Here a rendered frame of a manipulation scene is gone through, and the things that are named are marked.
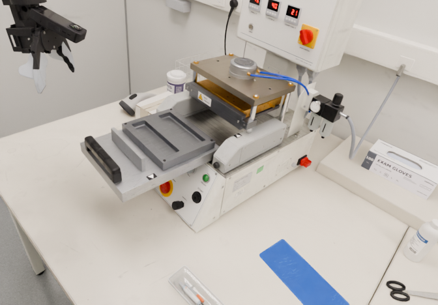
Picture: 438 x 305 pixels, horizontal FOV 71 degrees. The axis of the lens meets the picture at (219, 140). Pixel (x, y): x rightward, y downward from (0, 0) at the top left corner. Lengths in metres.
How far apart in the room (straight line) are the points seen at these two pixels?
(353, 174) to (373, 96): 0.35
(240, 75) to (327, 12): 0.28
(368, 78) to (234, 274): 0.91
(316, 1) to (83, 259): 0.89
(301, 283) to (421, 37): 0.90
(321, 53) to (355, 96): 0.52
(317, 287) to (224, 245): 0.26
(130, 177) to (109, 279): 0.25
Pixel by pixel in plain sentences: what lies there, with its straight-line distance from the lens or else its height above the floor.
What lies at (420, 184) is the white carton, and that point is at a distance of 1.24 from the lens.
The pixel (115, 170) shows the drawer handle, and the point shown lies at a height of 1.01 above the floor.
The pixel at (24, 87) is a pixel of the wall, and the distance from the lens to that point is 2.26.
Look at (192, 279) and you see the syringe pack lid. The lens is 0.81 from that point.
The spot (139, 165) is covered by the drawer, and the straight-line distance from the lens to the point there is 0.75.
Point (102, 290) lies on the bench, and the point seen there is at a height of 0.75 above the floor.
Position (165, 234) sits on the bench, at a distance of 0.91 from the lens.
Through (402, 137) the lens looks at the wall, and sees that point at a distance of 1.41.
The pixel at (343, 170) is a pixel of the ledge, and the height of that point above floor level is 0.79.
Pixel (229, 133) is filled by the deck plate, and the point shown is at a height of 0.93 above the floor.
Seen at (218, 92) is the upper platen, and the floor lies 1.06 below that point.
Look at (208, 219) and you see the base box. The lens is 0.90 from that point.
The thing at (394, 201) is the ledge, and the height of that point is 0.79.
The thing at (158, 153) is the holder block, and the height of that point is 1.00.
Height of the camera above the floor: 1.48
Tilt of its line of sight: 36 degrees down
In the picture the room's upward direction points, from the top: 8 degrees clockwise
